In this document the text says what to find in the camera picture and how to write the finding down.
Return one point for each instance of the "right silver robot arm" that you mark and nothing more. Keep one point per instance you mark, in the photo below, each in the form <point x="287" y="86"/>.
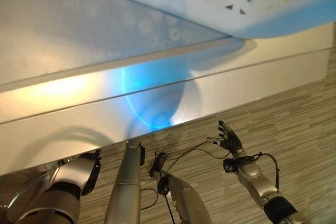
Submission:
<point x="253" y="179"/>

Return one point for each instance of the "left silver robot leg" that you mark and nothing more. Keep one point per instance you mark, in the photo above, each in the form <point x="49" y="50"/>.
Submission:
<point x="126" y="182"/>

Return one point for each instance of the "right silver robot leg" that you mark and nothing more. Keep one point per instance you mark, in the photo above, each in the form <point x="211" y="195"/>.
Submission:
<point x="183" y="197"/>

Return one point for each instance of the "black wrist camera clamp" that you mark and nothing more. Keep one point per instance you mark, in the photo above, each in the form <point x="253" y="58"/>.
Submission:
<point x="232" y="163"/>

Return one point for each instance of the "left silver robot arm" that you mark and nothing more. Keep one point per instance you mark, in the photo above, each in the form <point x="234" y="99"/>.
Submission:
<point x="71" y="174"/>

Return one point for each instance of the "white perforated laundry basket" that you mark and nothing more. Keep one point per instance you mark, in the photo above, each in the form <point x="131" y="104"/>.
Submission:
<point x="210" y="1"/>

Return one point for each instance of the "white bed frame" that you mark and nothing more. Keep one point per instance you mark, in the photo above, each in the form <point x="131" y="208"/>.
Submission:
<point x="131" y="108"/>

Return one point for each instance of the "pale patterned mattress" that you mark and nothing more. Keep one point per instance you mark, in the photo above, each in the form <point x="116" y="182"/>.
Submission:
<point x="78" y="30"/>

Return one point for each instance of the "silver robot leg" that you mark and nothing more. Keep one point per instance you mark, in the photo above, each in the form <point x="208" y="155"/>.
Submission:
<point x="183" y="197"/>
<point x="126" y="182"/>

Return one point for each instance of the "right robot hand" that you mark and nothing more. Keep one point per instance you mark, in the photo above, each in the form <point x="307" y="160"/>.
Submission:
<point x="231" y="141"/>

